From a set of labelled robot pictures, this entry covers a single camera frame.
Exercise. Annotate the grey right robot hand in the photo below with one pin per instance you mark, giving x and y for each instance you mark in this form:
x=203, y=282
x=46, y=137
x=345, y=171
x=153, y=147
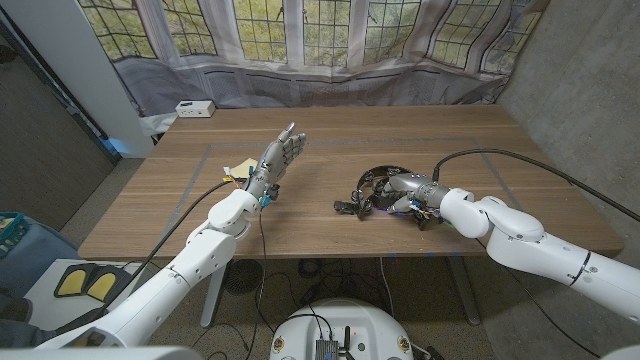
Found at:
x=422, y=187

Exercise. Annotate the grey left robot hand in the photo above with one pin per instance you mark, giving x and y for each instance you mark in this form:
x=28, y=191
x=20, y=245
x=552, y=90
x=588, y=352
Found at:
x=275, y=160

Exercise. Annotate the black half-moon tambourine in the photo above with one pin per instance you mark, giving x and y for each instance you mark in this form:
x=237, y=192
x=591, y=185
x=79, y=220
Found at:
x=367, y=177

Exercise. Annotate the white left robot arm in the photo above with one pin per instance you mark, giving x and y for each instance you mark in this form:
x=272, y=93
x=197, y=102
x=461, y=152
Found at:
x=185, y=265

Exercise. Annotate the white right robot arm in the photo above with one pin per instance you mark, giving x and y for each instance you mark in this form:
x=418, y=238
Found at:
x=530, y=245

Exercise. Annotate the dark toy car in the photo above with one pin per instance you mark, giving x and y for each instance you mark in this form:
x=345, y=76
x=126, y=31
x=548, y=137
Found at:
x=344, y=206

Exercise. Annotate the white power strip box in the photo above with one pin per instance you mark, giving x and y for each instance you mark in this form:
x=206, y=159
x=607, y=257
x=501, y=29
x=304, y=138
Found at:
x=195, y=108

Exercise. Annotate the grey table leg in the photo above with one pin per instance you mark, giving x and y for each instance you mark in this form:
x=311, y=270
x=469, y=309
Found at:
x=465, y=290

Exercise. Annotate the printed window backdrop cloth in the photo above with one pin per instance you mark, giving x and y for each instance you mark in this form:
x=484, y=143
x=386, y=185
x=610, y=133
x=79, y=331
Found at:
x=320, y=50

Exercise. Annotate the round black floor fan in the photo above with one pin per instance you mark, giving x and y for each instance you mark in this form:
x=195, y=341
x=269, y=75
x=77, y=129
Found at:
x=243, y=276

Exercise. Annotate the white table leg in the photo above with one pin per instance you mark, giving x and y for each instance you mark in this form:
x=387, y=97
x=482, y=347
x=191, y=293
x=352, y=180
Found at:
x=214, y=300

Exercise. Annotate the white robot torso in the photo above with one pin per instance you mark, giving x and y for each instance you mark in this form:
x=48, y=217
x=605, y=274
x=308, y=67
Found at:
x=345, y=320

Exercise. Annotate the grey electronics box on torso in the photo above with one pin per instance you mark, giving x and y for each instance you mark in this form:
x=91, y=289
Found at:
x=326, y=349

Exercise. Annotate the yellow black foot pedal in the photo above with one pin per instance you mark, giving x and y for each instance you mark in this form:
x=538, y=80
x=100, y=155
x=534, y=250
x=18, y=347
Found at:
x=102, y=285
x=73, y=281

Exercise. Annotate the blue fabric seat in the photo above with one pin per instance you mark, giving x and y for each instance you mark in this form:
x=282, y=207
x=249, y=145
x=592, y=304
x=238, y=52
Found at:
x=45, y=250

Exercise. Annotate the white pedal platform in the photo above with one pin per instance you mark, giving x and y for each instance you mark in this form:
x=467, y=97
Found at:
x=50, y=310

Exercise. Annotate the teal plastic basket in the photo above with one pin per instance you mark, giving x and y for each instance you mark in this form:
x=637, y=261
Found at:
x=11, y=232

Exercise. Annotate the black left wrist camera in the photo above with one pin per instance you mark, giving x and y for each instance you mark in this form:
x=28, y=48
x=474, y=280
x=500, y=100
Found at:
x=272, y=192

